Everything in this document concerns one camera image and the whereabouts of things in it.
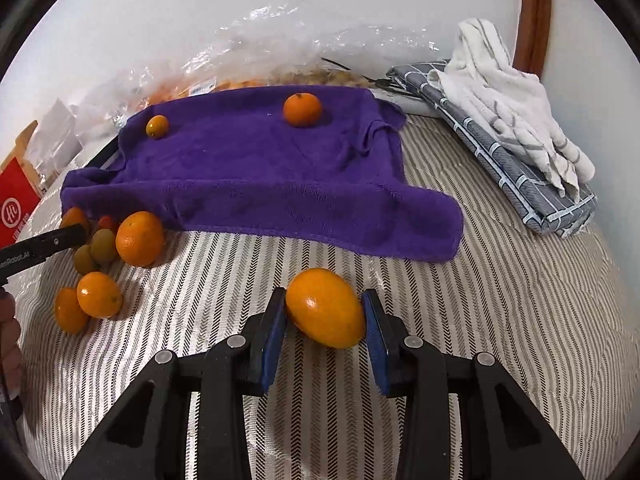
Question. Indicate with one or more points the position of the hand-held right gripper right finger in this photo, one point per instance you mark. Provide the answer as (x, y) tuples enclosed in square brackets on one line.
[(380, 355)]

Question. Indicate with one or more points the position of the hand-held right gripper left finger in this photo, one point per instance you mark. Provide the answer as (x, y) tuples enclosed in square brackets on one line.
[(272, 350)]

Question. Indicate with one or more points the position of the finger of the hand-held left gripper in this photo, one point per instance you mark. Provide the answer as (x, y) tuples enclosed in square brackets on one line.
[(57, 241)]

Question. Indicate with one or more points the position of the orange mandarin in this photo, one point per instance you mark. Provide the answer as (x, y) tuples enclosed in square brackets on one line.
[(302, 110), (72, 217), (140, 239), (157, 127), (67, 312), (99, 295)]

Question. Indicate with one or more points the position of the small green fruit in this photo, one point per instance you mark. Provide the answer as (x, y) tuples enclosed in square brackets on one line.
[(104, 246), (82, 261)]

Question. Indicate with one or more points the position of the small red tomato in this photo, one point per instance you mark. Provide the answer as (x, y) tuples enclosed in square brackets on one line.
[(106, 222)]

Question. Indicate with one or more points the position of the oval orange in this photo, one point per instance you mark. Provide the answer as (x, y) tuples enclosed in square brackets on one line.
[(325, 315)]

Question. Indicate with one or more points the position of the person's left hand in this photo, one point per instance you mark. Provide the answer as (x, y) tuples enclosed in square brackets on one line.
[(9, 332)]

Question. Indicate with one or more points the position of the red paper bag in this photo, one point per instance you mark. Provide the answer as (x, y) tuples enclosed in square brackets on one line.
[(17, 200)]

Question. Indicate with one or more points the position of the crumpled clear plastic bag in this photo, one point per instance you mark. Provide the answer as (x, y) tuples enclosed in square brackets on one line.
[(57, 135)]

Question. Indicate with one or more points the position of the striped bed cover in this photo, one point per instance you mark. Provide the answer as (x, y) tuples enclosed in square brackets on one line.
[(500, 310)]

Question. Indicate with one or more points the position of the purple towel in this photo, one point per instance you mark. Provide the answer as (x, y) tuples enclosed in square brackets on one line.
[(260, 175)]

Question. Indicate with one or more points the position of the clear plastic bag of oranges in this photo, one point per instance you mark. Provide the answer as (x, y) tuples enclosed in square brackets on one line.
[(170, 85)]

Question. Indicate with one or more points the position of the grey checked folded cloth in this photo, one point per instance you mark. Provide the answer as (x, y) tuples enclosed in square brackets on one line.
[(505, 177)]

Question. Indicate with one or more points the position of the white striped towel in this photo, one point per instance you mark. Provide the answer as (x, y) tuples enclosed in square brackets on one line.
[(500, 95)]

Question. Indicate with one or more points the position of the clear plastic bag of nuts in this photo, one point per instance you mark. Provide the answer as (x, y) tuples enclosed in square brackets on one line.
[(325, 50)]

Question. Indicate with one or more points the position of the brown wooden frame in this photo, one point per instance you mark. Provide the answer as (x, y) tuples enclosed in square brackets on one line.
[(532, 10)]

